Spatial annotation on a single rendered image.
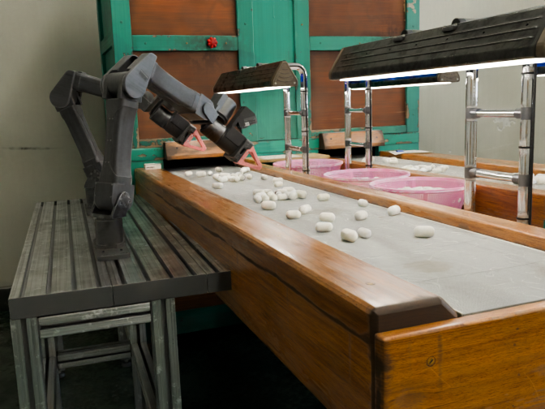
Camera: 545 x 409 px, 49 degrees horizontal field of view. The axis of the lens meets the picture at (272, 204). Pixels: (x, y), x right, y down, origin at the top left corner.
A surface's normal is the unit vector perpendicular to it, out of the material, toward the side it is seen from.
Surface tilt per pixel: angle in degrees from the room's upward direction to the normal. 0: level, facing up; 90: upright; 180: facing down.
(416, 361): 90
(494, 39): 59
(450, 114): 90
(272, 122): 90
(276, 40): 90
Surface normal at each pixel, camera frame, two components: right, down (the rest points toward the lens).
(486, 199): -0.93, 0.09
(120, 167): 0.77, -0.11
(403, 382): 0.37, 0.23
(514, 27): -0.81, -0.44
